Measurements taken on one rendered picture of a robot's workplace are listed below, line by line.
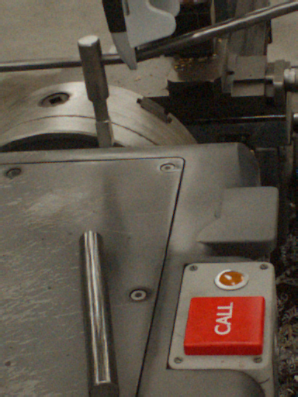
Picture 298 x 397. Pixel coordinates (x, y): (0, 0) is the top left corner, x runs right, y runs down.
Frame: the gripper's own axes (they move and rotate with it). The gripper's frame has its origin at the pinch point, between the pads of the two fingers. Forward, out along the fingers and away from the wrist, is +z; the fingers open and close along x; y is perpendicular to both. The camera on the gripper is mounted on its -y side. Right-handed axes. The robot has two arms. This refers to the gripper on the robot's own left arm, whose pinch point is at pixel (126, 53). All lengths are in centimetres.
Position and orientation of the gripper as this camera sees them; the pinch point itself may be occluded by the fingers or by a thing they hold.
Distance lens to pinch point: 98.6
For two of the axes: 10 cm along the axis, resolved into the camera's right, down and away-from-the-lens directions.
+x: 1.1, -5.4, 8.3
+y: 9.8, -0.5, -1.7
